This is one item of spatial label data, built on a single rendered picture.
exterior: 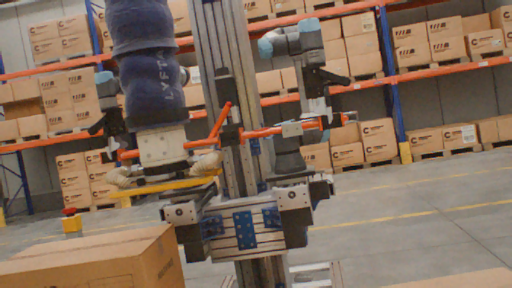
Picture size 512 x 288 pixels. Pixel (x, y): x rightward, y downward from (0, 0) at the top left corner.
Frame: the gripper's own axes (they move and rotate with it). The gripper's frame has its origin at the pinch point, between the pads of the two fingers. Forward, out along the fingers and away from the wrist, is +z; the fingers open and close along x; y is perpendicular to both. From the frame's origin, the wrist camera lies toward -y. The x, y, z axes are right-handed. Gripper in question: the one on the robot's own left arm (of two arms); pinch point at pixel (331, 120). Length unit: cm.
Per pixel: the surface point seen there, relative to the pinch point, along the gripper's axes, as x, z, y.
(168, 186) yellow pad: 16, 12, 56
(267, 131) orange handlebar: 3.7, -0.1, 21.9
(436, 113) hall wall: -839, 51, -251
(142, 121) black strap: 12, -11, 62
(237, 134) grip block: 5.8, -0.9, 32.2
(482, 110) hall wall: -839, 60, -342
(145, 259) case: 20, 34, 67
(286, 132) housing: 3.7, 1.5, 15.8
